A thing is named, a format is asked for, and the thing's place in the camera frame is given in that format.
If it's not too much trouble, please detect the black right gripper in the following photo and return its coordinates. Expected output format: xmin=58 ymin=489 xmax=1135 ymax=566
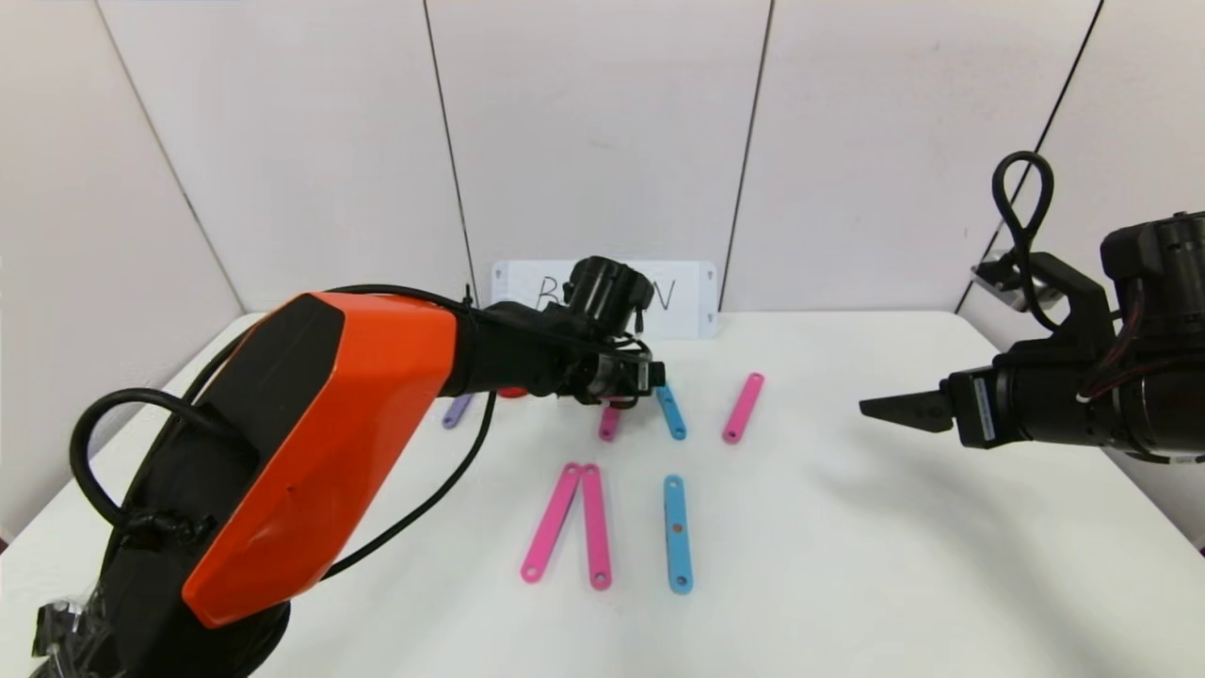
xmin=859 ymin=360 xmax=1092 ymax=450

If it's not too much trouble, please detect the white card reading BRAIN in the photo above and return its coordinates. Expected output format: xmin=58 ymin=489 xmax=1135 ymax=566
xmin=491 ymin=261 xmax=719 ymax=341

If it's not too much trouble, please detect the blue flat bar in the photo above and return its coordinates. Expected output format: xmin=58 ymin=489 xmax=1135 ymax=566
xmin=656 ymin=384 xmax=688 ymax=443

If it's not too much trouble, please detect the blue bar with middle hole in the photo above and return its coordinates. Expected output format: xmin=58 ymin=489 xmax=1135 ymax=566
xmin=663 ymin=475 xmax=695 ymax=594

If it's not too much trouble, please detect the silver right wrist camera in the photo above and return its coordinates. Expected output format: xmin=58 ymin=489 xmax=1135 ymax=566
xmin=972 ymin=259 xmax=1027 ymax=302

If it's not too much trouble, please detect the black right camera bracket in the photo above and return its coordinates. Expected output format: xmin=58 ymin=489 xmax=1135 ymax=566
xmin=1021 ymin=252 xmax=1117 ymax=363

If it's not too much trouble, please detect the black looped right arm cable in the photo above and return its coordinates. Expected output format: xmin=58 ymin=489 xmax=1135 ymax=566
xmin=993 ymin=151 xmax=1065 ymax=331

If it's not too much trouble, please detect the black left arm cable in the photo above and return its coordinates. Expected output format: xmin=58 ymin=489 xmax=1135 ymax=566
xmin=71 ymin=282 xmax=500 ymax=580

